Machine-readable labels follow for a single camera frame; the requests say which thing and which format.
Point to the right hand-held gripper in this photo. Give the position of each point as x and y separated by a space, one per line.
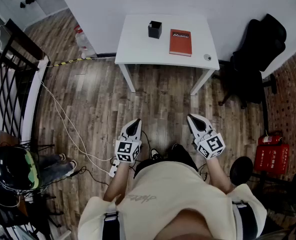
210 145

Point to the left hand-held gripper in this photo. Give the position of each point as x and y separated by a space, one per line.
127 150

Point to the black pen holder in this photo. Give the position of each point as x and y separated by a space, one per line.
154 31

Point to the person's left forearm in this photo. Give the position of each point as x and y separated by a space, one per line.
117 181

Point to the person's right forearm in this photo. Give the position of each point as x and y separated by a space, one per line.
219 176

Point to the person's black white shoe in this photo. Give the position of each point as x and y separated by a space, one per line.
154 153

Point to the person's black shorts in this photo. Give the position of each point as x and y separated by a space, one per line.
180 156

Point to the white power strip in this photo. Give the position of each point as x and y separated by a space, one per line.
113 168

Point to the black round stool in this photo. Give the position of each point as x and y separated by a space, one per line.
241 171

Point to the small round white device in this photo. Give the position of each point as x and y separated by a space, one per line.
207 57

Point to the person's cream t-shirt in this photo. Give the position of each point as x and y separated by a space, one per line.
167 191

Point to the red fire extinguisher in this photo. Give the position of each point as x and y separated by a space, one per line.
270 139

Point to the red fire extinguisher box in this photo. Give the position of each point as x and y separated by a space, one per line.
271 159

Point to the white table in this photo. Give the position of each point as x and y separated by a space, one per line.
142 49

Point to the orange hardcover book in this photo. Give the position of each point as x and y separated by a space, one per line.
180 44

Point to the black office chair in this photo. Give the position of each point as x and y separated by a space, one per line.
260 56

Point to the clear plastic water bottle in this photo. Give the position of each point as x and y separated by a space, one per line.
83 42

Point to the black metal railing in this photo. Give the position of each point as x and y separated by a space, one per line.
7 84

